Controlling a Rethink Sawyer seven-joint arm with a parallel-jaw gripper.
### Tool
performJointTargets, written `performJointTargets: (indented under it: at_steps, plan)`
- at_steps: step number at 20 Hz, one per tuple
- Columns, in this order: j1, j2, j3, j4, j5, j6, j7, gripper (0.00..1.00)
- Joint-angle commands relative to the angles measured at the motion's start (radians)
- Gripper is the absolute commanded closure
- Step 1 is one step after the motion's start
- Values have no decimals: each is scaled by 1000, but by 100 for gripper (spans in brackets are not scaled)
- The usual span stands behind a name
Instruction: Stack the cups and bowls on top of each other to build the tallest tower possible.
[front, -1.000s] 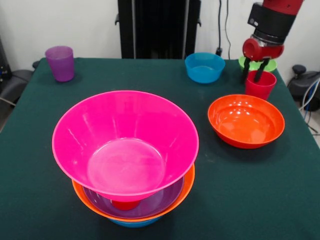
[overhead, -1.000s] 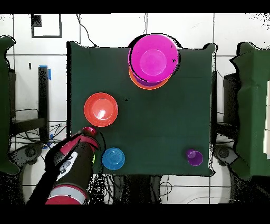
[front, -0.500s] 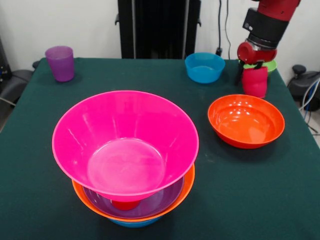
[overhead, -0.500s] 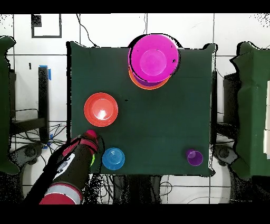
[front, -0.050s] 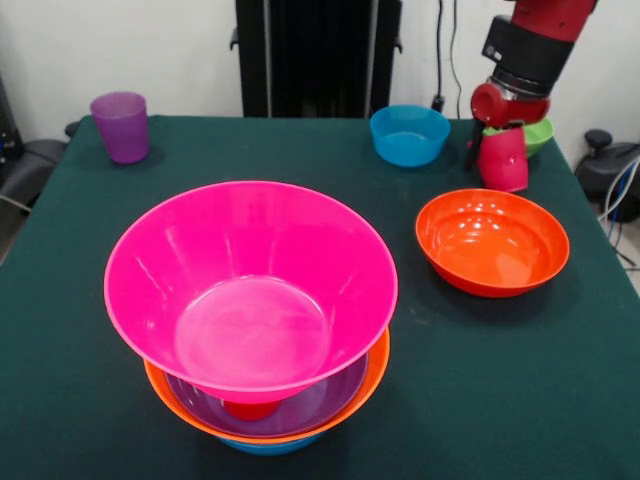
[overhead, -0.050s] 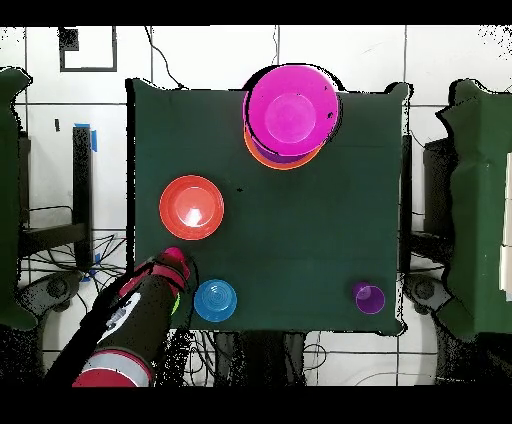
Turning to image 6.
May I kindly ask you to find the purple bowl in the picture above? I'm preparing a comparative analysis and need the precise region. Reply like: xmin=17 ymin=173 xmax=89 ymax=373
xmin=252 ymin=141 xmax=318 ymax=166

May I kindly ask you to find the orange bowl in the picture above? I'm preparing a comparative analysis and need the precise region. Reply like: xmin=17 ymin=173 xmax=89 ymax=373
xmin=243 ymin=129 xmax=324 ymax=172

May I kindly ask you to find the crimson cup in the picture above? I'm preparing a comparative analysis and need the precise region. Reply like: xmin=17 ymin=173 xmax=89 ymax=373
xmin=162 ymin=246 xmax=191 ymax=277

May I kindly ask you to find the pink bowl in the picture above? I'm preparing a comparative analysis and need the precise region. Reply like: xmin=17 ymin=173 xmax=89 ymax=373
xmin=242 ymin=63 xmax=342 ymax=158

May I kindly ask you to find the dark green tablecloth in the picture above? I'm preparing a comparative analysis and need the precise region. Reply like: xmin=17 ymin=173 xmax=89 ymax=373
xmin=126 ymin=77 xmax=411 ymax=335

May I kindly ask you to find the red-orange bowl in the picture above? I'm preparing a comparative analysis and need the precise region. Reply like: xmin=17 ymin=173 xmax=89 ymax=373
xmin=158 ymin=174 xmax=226 ymax=242

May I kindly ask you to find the small blue bowl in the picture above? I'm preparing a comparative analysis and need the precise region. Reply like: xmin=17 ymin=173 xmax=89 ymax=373
xmin=193 ymin=278 xmax=238 ymax=323

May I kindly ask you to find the purple cup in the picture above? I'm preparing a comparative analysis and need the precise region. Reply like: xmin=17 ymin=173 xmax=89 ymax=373
xmin=351 ymin=282 xmax=387 ymax=316

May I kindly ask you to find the blue tape strip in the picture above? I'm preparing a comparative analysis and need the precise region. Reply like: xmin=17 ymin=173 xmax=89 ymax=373
xmin=73 ymin=122 xmax=98 ymax=153

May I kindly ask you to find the black stand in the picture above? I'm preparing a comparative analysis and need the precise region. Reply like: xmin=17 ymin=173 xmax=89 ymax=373
xmin=400 ymin=134 xmax=455 ymax=257
xmin=17 ymin=126 xmax=94 ymax=273

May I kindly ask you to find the black wheeled base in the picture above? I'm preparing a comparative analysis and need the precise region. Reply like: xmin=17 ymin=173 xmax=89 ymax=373
xmin=17 ymin=271 xmax=85 ymax=317
xmin=403 ymin=273 xmax=453 ymax=317

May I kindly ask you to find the green cloth side table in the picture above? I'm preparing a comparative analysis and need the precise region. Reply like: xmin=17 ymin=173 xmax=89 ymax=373
xmin=437 ymin=78 xmax=512 ymax=341
xmin=0 ymin=66 xmax=37 ymax=331

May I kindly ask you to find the white box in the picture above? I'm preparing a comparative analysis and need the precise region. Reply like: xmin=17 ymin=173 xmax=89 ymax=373
xmin=499 ymin=151 xmax=512 ymax=301

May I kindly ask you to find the tangle of floor cables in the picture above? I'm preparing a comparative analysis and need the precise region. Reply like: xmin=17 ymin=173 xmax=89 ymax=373
xmin=19 ymin=205 xmax=217 ymax=387

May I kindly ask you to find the black floor cable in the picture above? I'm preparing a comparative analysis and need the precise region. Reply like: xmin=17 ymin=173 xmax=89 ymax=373
xmin=143 ymin=26 xmax=188 ymax=91

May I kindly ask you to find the black square floor frame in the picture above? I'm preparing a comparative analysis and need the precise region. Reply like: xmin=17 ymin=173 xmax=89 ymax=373
xmin=58 ymin=26 xmax=118 ymax=73

